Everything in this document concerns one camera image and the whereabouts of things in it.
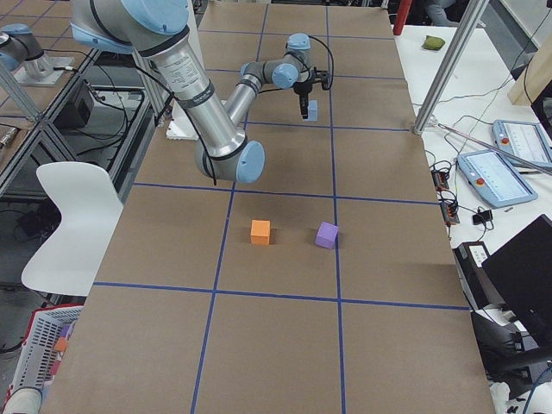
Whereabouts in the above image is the teach pendant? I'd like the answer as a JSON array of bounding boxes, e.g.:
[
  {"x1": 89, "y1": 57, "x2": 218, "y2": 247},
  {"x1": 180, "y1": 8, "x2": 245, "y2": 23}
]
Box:
[
  {"x1": 457, "y1": 150, "x2": 537, "y2": 209},
  {"x1": 492, "y1": 120, "x2": 551, "y2": 168}
]

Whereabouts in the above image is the orange electronics board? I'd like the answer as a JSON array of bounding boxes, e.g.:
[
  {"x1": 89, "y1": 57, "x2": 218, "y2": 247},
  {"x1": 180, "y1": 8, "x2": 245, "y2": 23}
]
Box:
[{"x1": 430, "y1": 169, "x2": 460, "y2": 227}]

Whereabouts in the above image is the purple foam block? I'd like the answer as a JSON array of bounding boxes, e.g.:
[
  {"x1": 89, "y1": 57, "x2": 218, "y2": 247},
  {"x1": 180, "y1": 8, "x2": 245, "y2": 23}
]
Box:
[{"x1": 315, "y1": 222, "x2": 338, "y2": 249}]

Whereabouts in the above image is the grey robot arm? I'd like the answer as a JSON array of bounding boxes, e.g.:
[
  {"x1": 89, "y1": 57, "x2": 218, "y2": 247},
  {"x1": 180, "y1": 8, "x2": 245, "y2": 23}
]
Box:
[
  {"x1": 71, "y1": 0, "x2": 333, "y2": 184},
  {"x1": 1, "y1": 23, "x2": 74, "y2": 87}
]

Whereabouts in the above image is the black box with label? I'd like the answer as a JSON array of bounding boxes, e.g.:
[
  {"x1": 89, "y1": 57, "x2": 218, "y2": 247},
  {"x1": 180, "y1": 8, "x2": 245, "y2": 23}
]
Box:
[{"x1": 453, "y1": 241, "x2": 505, "y2": 310}]

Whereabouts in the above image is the green bean bag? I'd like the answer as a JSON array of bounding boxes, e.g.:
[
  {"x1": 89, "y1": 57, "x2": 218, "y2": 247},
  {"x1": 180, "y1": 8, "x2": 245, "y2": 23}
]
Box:
[{"x1": 422, "y1": 35, "x2": 446, "y2": 52}]

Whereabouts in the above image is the white plastic chair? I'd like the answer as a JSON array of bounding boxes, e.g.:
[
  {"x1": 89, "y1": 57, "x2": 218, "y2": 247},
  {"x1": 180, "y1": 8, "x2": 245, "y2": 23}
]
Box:
[{"x1": 22, "y1": 161, "x2": 123, "y2": 297}]

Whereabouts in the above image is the light blue foam block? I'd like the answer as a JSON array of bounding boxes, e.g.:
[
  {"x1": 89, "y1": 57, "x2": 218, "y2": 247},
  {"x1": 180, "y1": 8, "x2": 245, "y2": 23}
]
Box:
[{"x1": 303, "y1": 100, "x2": 318, "y2": 122}]

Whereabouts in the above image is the orange foam block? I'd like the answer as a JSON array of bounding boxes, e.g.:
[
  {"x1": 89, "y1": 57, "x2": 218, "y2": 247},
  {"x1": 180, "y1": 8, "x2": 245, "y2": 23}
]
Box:
[{"x1": 250, "y1": 219, "x2": 271, "y2": 246}]

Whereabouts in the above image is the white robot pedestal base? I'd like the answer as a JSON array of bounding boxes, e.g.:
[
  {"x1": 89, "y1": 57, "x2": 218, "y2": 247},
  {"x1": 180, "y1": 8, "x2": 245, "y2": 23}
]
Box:
[{"x1": 166, "y1": 103, "x2": 198, "y2": 141}]

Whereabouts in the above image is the black monitor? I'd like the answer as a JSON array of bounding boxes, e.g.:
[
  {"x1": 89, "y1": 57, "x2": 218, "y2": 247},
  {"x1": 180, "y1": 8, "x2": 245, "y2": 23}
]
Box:
[{"x1": 482, "y1": 214, "x2": 551, "y2": 346}]

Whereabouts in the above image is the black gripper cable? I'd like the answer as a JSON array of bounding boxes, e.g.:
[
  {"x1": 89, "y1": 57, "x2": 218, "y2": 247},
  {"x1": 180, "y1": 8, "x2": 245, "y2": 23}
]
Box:
[{"x1": 308, "y1": 34, "x2": 336, "y2": 90}]

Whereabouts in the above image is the aluminium frame post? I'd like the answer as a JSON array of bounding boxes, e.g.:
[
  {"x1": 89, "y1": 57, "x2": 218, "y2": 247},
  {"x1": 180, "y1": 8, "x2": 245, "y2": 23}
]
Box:
[{"x1": 412, "y1": 0, "x2": 489, "y2": 135}]

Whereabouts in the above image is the near teach pendant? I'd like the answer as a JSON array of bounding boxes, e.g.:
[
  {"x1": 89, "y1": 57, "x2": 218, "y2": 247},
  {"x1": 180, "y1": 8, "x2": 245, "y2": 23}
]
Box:
[{"x1": 457, "y1": 150, "x2": 537, "y2": 209}]

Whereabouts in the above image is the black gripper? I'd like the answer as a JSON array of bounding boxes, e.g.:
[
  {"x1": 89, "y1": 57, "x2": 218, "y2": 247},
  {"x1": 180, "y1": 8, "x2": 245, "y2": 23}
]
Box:
[{"x1": 293, "y1": 68, "x2": 331, "y2": 120}]

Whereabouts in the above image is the white perforated basket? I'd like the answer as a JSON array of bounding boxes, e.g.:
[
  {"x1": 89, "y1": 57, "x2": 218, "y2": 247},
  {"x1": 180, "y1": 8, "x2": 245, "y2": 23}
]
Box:
[{"x1": 4, "y1": 304, "x2": 83, "y2": 404}]

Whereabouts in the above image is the red fire extinguisher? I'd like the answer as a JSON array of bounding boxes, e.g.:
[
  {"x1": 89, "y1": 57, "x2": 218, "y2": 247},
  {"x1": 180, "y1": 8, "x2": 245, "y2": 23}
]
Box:
[{"x1": 392, "y1": 0, "x2": 412, "y2": 36}]

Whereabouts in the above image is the far teach pendant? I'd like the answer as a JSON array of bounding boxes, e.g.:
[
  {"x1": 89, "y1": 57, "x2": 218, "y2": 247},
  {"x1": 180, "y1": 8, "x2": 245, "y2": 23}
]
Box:
[{"x1": 492, "y1": 120, "x2": 551, "y2": 168}]

